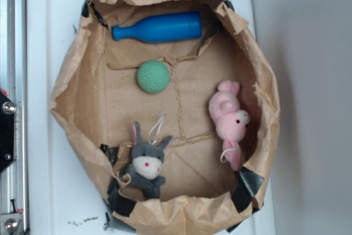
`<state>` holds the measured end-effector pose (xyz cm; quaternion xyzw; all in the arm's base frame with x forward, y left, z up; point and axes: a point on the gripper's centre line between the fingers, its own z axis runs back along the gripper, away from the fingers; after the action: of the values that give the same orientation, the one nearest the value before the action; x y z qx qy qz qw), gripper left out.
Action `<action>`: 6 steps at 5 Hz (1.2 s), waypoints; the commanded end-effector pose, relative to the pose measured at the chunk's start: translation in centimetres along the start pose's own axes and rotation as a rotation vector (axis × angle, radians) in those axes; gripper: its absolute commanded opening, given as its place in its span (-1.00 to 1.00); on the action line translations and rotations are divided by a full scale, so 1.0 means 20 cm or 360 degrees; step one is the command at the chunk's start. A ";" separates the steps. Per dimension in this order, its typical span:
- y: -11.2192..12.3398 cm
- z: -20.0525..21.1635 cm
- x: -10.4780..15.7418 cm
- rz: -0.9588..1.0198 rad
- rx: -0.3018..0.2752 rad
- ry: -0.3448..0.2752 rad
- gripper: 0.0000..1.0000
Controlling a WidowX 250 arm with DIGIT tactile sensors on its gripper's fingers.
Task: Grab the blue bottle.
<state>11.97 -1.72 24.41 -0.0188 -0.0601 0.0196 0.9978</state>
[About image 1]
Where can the pink plush pig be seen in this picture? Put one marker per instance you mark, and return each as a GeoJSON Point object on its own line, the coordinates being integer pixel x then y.
{"type": "Point", "coordinates": [230, 121]}

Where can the black metal bracket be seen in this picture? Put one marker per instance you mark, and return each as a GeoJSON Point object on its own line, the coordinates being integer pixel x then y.
{"type": "Point", "coordinates": [7, 127]}

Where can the grey plush donkey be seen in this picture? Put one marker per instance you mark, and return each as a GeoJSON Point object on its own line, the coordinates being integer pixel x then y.
{"type": "Point", "coordinates": [144, 171]}

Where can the aluminium frame rail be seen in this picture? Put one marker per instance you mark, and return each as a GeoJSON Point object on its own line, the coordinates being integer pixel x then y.
{"type": "Point", "coordinates": [14, 181]}

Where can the green dimpled ball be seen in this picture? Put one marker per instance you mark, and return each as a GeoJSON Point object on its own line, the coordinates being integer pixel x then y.
{"type": "Point", "coordinates": [153, 76]}

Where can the brown paper bag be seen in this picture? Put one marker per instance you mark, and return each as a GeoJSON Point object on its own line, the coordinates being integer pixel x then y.
{"type": "Point", "coordinates": [178, 137]}

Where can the blue plastic bottle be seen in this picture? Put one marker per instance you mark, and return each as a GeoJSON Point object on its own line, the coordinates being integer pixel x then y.
{"type": "Point", "coordinates": [163, 28]}

